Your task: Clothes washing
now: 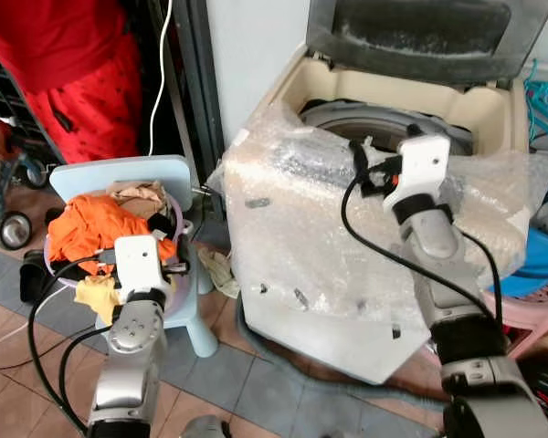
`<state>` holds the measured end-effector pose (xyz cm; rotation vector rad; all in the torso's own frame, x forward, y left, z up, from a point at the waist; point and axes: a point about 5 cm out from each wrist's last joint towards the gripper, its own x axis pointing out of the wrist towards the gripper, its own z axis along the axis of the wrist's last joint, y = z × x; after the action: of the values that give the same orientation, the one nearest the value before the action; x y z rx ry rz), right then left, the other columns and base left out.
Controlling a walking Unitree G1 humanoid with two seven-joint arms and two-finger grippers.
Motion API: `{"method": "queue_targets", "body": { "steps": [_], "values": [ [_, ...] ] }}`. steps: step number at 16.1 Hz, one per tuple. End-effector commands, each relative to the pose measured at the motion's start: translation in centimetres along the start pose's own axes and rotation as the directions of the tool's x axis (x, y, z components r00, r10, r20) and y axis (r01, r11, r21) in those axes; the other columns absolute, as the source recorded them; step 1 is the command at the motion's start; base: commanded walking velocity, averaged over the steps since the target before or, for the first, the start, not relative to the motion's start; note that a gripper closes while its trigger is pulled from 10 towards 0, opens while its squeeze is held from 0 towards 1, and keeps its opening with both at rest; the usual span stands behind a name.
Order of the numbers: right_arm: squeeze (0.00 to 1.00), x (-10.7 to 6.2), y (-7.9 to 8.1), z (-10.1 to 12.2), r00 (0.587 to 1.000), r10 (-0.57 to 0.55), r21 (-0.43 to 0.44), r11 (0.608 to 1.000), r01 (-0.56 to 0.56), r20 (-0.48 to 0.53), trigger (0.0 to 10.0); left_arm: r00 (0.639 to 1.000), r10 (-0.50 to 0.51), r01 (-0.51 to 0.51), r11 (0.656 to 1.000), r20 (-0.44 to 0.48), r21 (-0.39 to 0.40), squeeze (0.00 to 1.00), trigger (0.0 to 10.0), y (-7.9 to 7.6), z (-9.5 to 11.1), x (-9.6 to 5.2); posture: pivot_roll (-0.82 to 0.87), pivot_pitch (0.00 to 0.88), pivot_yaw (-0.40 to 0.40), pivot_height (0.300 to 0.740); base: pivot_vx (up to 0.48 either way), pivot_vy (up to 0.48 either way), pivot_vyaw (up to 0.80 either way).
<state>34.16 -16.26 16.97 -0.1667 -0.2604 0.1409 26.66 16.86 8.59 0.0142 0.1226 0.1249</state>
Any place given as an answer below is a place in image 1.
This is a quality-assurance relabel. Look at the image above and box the beige top-load washing machine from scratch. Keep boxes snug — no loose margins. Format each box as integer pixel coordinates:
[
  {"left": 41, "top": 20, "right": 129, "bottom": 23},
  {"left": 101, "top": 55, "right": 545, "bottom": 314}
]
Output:
[{"left": 221, "top": 0, "right": 548, "bottom": 385}]

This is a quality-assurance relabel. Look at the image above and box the person in red clothes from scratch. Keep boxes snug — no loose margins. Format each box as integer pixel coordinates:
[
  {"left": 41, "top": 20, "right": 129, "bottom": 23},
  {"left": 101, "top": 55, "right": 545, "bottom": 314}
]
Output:
[{"left": 0, "top": 0, "right": 146, "bottom": 165}]

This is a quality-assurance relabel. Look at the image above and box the lavender laundry basket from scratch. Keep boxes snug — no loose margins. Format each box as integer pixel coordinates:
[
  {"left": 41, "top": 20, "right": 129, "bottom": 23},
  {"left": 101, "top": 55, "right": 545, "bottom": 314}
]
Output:
[{"left": 44, "top": 193, "right": 200, "bottom": 322}]

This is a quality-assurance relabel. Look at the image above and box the crumpled beige floor rag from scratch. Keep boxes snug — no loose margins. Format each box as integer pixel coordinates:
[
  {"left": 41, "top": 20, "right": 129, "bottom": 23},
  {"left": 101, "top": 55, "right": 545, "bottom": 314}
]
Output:
[{"left": 195, "top": 245, "right": 241, "bottom": 299}]

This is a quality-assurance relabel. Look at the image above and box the beige brown garment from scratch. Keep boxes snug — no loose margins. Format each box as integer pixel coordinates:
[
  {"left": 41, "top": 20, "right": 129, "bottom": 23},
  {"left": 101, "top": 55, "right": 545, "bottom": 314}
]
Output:
[{"left": 106, "top": 180, "right": 172, "bottom": 221}]

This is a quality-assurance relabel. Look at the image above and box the light blue plastic chair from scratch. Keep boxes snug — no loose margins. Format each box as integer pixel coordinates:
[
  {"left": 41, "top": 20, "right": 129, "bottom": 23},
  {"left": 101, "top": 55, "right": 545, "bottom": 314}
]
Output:
[{"left": 49, "top": 154, "right": 221, "bottom": 360}]

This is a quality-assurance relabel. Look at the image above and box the yellow cloth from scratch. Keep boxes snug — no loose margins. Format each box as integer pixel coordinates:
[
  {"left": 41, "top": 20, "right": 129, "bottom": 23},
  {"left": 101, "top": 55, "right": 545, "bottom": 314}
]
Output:
[{"left": 73, "top": 273, "right": 126, "bottom": 326}]

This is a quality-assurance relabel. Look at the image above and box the orange garment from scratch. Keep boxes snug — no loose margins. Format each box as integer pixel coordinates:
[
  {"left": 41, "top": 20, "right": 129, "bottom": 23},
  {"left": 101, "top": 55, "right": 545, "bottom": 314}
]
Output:
[{"left": 47, "top": 193, "right": 180, "bottom": 276}]

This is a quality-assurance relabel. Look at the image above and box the clear bubble wrap sheet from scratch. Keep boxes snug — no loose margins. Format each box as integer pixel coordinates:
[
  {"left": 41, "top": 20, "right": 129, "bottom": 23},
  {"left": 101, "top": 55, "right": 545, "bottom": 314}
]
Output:
[{"left": 221, "top": 103, "right": 548, "bottom": 385}]

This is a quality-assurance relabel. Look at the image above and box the black garment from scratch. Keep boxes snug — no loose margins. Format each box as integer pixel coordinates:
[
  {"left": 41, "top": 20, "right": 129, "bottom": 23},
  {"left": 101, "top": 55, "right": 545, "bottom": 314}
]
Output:
[{"left": 19, "top": 250, "right": 76, "bottom": 304}]

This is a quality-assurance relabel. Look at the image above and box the child tricycle with black wheel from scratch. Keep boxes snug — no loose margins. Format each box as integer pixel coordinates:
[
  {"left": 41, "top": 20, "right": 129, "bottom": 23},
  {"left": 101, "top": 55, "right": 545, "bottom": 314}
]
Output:
[{"left": 0, "top": 135, "right": 39, "bottom": 253}]

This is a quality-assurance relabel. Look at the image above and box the grey robot leg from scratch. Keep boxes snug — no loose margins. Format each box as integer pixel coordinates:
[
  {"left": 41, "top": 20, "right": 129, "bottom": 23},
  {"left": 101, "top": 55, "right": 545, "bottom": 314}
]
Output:
[{"left": 177, "top": 414, "right": 231, "bottom": 438}]

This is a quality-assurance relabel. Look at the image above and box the blue plastic basin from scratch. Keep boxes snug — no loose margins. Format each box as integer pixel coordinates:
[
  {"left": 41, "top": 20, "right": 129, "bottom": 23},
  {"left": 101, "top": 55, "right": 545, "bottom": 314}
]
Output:
[{"left": 504, "top": 162, "right": 548, "bottom": 299}]

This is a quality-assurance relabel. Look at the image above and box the pink plastic stool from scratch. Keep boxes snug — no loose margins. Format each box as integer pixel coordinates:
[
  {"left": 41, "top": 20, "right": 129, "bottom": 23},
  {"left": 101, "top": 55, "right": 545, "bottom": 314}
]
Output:
[{"left": 482, "top": 281, "right": 548, "bottom": 359}]

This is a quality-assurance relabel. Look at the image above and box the black crate with red items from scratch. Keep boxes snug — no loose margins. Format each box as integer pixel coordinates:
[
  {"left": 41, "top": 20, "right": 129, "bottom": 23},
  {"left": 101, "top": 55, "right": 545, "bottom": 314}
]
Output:
[{"left": 517, "top": 350, "right": 548, "bottom": 433}]

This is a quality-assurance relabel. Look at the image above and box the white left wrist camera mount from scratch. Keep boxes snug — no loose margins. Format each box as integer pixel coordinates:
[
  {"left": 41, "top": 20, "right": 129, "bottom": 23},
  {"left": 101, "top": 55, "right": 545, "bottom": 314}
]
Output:
[{"left": 113, "top": 235, "right": 174, "bottom": 298}]

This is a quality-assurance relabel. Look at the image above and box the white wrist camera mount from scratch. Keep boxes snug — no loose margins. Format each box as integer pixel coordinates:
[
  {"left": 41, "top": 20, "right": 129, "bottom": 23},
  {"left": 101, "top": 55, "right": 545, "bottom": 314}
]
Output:
[
  {"left": 383, "top": 134, "right": 452, "bottom": 214},
  {"left": 113, "top": 235, "right": 174, "bottom": 298}
]

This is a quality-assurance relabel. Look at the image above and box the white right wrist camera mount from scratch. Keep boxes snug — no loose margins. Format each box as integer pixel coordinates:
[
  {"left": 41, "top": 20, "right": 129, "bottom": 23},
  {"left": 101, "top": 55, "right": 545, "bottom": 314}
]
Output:
[{"left": 383, "top": 134, "right": 452, "bottom": 214}]

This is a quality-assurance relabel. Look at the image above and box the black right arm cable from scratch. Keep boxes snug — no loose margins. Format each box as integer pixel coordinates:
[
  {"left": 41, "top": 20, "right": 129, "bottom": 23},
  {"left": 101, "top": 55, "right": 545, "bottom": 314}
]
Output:
[{"left": 340, "top": 144, "right": 504, "bottom": 331}]

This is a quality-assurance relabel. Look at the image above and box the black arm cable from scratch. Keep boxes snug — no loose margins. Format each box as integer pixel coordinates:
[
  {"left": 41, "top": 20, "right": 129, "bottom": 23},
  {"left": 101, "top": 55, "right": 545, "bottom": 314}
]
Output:
[
  {"left": 340, "top": 144, "right": 504, "bottom": 331},
  {"left": 26, "top": 253, "right": 120, "bottom": 433}
]

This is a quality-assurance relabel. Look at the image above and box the dark door frame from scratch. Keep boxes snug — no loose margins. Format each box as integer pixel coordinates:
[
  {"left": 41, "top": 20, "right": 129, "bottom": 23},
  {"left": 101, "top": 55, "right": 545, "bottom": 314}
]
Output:
[{"left": 146, "top": 0, "right": 227, "bottom": 222}]

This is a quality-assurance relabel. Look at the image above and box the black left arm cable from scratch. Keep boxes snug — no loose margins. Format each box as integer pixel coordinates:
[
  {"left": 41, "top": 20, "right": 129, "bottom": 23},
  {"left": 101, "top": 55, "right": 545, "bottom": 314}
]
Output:
[{"left": 26, "top": 253, "right": 120, "bottom": 433}]

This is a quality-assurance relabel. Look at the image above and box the hanging white cable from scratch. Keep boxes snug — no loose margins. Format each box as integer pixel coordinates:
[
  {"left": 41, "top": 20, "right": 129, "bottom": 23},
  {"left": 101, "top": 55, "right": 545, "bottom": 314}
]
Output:
[{"left": 148, "top": 0, "right": 175, "bottom": 157}]

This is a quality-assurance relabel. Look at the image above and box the thin white floor cable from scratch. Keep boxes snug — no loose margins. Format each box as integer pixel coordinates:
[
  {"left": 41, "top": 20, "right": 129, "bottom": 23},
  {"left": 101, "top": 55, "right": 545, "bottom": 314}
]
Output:
[{"left": 0, "top": 290, "right": 74, "bottom": 370}]

